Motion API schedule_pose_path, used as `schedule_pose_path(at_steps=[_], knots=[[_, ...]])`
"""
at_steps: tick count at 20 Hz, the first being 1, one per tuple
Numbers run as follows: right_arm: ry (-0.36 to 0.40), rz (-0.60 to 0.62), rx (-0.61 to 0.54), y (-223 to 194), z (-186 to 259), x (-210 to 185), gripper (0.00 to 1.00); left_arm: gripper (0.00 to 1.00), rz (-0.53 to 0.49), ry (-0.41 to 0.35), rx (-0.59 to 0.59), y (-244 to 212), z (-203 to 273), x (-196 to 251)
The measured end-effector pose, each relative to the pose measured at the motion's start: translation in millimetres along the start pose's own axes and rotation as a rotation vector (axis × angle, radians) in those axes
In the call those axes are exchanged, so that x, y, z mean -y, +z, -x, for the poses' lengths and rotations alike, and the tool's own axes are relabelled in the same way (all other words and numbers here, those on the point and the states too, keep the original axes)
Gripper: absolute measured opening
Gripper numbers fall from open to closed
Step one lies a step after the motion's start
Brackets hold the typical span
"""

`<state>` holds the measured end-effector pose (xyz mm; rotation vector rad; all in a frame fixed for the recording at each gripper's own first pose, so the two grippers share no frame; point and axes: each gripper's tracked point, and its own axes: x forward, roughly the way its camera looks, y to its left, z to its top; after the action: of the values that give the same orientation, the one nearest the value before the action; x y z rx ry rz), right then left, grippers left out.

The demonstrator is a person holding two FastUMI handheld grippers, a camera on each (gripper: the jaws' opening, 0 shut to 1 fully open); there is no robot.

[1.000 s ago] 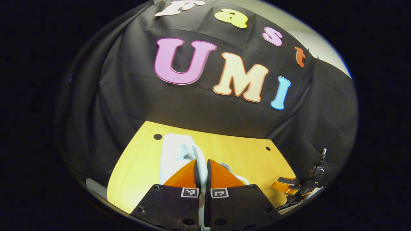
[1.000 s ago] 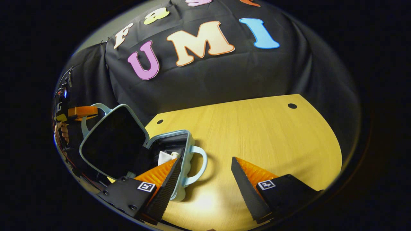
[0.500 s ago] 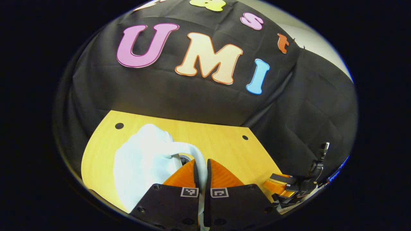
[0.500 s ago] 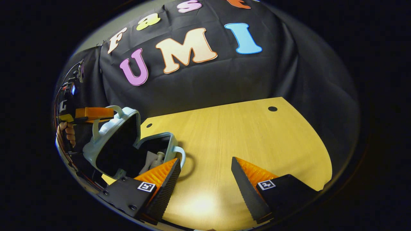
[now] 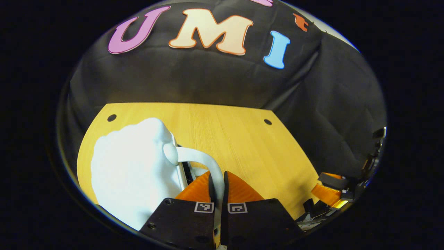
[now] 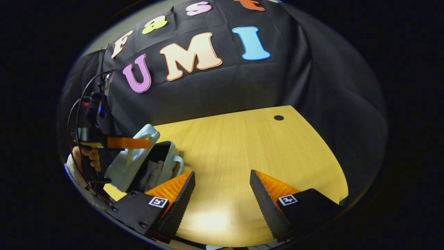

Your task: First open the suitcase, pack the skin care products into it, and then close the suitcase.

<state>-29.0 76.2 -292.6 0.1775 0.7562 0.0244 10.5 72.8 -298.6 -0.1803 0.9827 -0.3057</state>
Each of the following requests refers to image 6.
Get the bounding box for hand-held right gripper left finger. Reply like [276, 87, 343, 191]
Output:
[105, 170, 196, 244]

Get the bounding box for white squeeze tube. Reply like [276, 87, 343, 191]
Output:
[139, 160, 158, 190]

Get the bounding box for light blue suitcase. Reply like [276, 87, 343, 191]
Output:
[104, 124, 184, 193]

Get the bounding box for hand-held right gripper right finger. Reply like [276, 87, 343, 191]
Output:
[250, 169, 344, 243]

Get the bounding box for black cable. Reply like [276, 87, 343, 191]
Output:
[67, 69, 113, 148]

